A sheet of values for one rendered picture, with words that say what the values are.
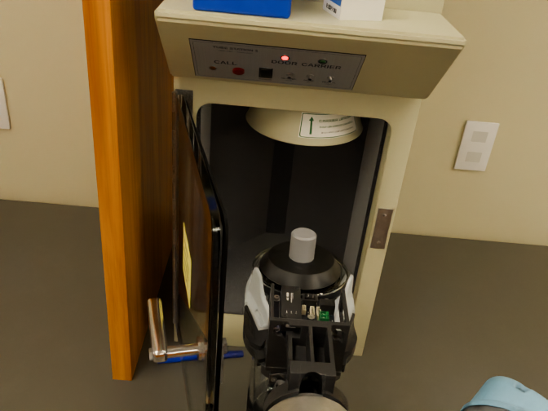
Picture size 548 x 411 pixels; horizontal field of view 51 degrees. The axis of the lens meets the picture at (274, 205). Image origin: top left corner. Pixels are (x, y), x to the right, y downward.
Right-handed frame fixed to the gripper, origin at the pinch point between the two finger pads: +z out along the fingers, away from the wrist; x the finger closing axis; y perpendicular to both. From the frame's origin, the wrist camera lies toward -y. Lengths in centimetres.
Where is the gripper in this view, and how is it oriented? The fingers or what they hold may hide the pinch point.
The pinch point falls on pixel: (298, 288)
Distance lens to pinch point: 65.9
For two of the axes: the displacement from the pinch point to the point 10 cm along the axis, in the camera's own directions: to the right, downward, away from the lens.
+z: 0.1, -5.0, 8.6
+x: -10.0, -0.8, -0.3
